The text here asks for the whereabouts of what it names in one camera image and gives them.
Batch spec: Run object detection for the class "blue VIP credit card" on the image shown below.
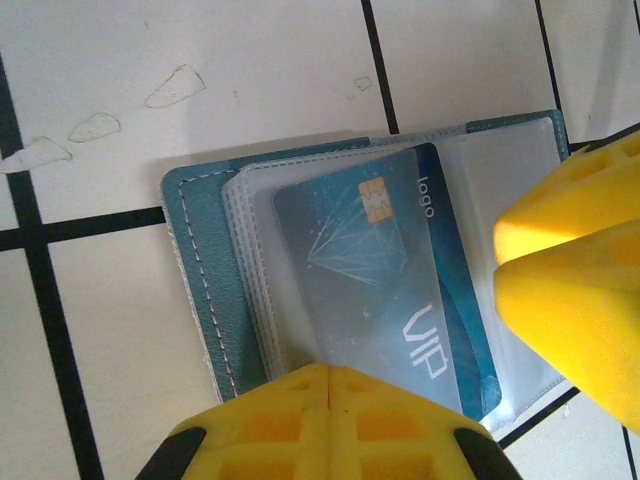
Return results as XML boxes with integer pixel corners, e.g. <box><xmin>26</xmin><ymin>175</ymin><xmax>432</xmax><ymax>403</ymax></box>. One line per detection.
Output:
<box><xmin>272</xmin><ymin>142</ymin><xmax>504</xmax><ymax>424</ymax></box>

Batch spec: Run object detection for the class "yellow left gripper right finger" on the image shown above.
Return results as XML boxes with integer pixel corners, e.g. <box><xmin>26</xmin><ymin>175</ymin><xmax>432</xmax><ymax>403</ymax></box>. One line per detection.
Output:
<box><xmin>329</xmin><ymin>366</ymin><xmax>524</xmax><ymax>480</ymax></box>

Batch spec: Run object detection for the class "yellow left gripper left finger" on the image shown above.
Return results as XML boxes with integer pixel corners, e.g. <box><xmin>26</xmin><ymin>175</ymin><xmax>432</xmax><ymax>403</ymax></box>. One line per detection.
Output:
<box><xmin>134</xmin><ymin>363</ymin><xmax>332</xmax><ymax>480</ymax></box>

